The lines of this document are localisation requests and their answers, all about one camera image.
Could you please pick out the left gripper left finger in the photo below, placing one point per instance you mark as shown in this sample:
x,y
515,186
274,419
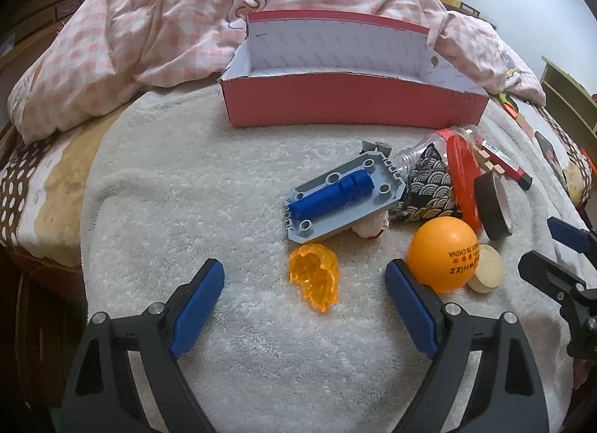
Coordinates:
x,y
101,395

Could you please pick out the small robot toy figure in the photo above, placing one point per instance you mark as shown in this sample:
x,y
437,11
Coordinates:
x,y
371,226

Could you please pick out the clear plastic bottle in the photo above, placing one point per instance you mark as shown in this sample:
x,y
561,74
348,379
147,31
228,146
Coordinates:
x,y
405,160

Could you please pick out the orange ping pong ball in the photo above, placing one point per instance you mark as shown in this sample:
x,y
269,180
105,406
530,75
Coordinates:
x,y
444,254

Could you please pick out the blue toy cylinder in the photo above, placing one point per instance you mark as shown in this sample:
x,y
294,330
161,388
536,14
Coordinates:
x,y
348,189

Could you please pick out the black tape roll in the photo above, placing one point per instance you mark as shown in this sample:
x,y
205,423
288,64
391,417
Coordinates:
x,y
493,206

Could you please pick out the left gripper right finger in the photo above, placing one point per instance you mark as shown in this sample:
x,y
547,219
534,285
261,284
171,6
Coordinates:
x,y
507,395

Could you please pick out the wooden clothespin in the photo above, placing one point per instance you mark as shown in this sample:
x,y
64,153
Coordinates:
x,y
483,158

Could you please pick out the red plastic disc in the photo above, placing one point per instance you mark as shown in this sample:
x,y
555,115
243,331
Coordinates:
x,y
463,170

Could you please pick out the grey toy plate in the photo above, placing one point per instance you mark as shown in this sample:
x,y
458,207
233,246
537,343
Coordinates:
x,y
388,188

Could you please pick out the cream fluffy blanket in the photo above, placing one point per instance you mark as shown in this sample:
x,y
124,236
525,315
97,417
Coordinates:
x,y
173,184

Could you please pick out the wooden shelf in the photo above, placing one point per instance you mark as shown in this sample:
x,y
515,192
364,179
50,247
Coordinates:
x,y
571,106

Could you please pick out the polka dot bed sheet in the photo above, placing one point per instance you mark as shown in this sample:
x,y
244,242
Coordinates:
x,y
42,190

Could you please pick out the red cardboard box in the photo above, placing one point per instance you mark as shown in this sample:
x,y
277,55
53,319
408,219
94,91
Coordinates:
x,y
303,67

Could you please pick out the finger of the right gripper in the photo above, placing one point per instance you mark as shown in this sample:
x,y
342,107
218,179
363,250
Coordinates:
x,y
580,240
576,301

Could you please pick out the dark wooden headboard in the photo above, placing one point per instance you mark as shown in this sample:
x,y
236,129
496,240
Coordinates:
x,y
31,30

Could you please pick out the pink checkered duvet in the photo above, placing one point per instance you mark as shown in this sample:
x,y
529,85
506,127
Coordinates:
x,y
111,49

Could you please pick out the orange green utility knife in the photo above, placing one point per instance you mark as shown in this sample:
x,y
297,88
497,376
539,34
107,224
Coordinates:
x,y
508,105

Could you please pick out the wooden side table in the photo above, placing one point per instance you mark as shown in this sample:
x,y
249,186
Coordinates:
x,y
465,9

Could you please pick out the orange translucent toy piece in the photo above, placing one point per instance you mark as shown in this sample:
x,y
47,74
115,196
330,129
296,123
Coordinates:
x,y
314,269

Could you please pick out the round wooden chess piece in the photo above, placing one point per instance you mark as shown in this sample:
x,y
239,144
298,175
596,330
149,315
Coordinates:
x,y
489,272

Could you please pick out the smartphone on bed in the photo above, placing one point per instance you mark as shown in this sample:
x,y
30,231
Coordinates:
x,y
550,155

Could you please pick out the black wave pattern pouch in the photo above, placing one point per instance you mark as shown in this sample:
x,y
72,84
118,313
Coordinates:
x,y
429,191

